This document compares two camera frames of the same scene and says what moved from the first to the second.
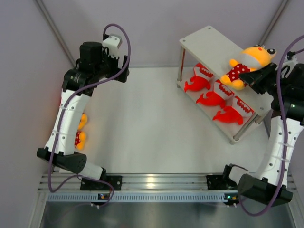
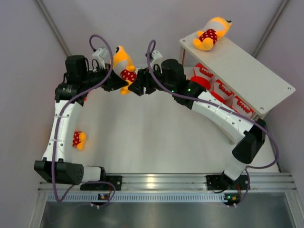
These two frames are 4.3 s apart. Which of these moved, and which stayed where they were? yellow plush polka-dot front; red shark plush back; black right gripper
Moved: black right gripper
Stayed: red shark plush back; yellow plush polka-dot front
